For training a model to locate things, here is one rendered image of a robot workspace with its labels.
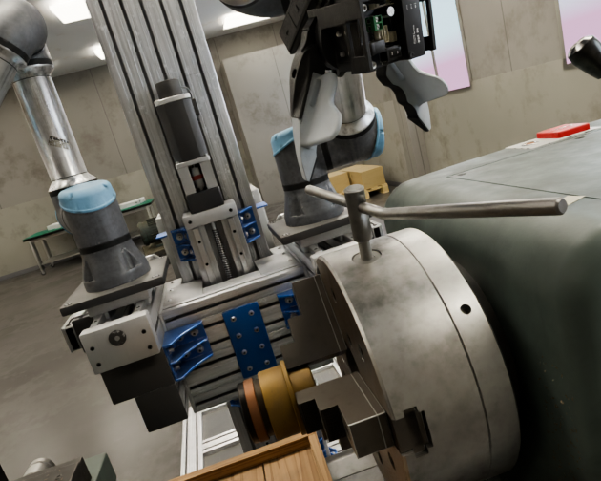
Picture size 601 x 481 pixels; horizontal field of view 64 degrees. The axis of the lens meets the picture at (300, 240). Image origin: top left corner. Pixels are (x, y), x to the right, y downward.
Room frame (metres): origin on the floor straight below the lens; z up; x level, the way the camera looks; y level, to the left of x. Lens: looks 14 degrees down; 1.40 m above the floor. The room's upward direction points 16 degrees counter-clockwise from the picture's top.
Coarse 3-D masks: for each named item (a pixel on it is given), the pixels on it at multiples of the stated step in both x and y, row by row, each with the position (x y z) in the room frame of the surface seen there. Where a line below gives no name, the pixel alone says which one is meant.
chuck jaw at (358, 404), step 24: (336, 384) 0.51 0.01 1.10; (360, 384) 0.49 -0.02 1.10; (312, 408) 0.48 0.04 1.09; (336, 408) 0.46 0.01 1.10; (360, 408) 0.44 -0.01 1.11; (408, 408) 0.41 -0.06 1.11; (336, 432) 0.46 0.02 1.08; (360, 432) 0.41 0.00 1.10; (384, 432) 0.42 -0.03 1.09; (408, 432) 0.40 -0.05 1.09; (360, 456) 0.41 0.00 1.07
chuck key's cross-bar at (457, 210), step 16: (320, 192) 0.57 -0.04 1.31; (368, 208) 0.49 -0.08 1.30; (384, 208) 0.47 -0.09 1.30; (400, 208) 0.45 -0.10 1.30; (416, 208) 0.42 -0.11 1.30; (432, 208) 0.40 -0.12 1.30; (448, 208) 0.39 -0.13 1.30; (464, 208) 0.37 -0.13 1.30; (480, 208) 0.36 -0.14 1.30; (496, 208) 0.34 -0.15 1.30; (512, 208) 0.33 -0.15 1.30; (528, 208) 0.32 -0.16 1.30; (544, 208) 0.31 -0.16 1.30; (560, 208) 0.30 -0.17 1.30
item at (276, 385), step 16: (272, 368) 0.55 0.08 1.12; (304, 368) 0.55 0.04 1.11; (240, 384) 0.54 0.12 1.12; (256, 384) 0.53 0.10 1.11; (272, 384) 0.52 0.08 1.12; (288, 384) 0.51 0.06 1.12; (304, 384) 0.52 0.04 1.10; (240, 400) 0.52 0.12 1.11; (256, 400) 0.51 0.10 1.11; (272, 400) 0.51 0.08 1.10; (288, 400) 0.51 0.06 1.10; (256, 416) 0.50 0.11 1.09; (272, 416) 0.50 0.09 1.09; (288, 416) 0.50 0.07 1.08; (256, 432) 0.50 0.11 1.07; (272, 432) 0.51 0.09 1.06; (288, 432) 0.51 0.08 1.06; (304, 432) 0.51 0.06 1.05
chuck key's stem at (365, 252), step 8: (360, 184) 0.52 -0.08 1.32; (344, 192) 0.51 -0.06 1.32; (352, 192) 0.50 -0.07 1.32; (360, 192) 0.50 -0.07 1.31; (352, 200) 0.50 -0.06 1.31; (360, 200) 0.50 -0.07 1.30; (352, 208) 0.51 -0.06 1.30; (352, 216) 0.51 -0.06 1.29; (360, 216) 0.51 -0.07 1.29; (368, 216) 0.51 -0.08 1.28; (352, 224) 0.51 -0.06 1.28; (360, 224) 0.51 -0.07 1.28; (368, 224) 0.51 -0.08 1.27; (352, 232) 0.52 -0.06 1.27; (360, 232) 0.51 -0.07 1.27; (368, 232) 0.51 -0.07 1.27; (360, 240) 0.51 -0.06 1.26; (368, 240) 0.52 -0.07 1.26; (360, 248) 0.52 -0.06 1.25; (368, 248) 0.52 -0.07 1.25; (368, 256) 0.52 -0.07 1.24
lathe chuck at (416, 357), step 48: (384, 240) 0.56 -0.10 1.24; (336, 288) 0.52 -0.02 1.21; (384, 288) 0.47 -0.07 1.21; (432, 288) 0.46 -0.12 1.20; (384, 336) 0.43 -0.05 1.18; (432, 336) 0.43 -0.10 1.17; (384, 384) 0.41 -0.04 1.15; (432, 384) 0.41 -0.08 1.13; (432, 432) 0.40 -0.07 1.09; (480, 432) 0.41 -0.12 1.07; (432, 480) 0.41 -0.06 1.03; (480, 480) 0.44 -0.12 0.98
